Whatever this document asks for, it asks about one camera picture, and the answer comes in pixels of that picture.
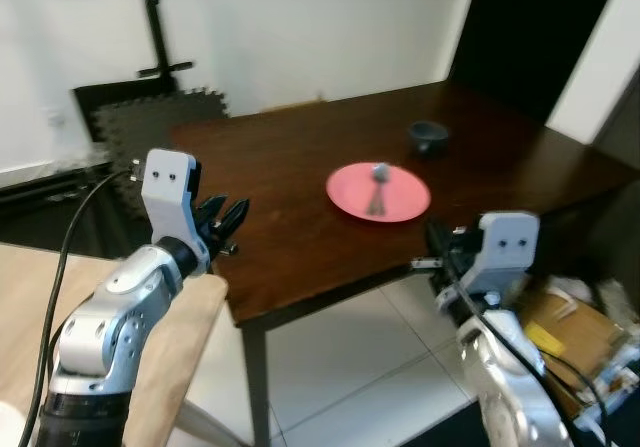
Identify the black door panel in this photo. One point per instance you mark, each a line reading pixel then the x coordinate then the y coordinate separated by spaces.
pixel 530 37

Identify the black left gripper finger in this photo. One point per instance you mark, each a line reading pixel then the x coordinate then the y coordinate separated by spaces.
pixel 215 207
pixel 234 221

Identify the brown cardboard box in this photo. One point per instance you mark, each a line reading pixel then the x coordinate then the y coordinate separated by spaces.
pixel 575 332

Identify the silver metal spoon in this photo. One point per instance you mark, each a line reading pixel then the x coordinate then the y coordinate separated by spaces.
pixel 379 175

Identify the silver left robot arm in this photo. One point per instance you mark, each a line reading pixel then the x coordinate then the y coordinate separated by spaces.
pixel 100 337

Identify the dark blue cup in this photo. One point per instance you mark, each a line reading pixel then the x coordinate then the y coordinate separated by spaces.
pixel 428 135

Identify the dark brown wooden table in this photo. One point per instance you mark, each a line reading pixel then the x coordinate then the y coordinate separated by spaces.
pixel 300 237

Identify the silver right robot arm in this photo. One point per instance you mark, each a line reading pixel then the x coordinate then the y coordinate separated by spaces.
pixel 510 387

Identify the black metal stand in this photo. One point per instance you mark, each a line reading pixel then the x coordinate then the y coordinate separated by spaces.
pixel 155 27

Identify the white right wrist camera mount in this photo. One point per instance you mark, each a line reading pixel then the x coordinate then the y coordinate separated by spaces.
pixel 505 247

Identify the pink round plate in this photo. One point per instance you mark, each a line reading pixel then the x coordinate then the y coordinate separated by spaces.
pixel 400 202

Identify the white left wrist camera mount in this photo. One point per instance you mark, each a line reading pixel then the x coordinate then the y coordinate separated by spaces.
pixel 165 192

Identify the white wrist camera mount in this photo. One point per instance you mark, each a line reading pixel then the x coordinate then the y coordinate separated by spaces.
pixel 505 247
pixel 165 192

